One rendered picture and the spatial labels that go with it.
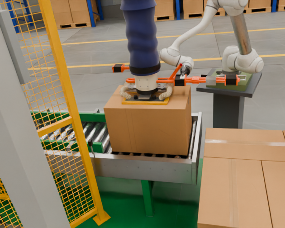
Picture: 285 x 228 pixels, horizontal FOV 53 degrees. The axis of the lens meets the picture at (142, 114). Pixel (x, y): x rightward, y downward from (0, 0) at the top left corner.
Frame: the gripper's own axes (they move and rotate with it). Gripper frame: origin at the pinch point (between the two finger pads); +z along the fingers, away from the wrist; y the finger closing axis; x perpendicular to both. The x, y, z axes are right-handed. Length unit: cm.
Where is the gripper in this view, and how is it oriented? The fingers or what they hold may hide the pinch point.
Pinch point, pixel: (182, 80)
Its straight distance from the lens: 208.7
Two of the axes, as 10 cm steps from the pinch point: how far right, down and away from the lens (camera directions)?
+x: -9.7, -0.3, 2.5
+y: 1.0, 8.7, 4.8
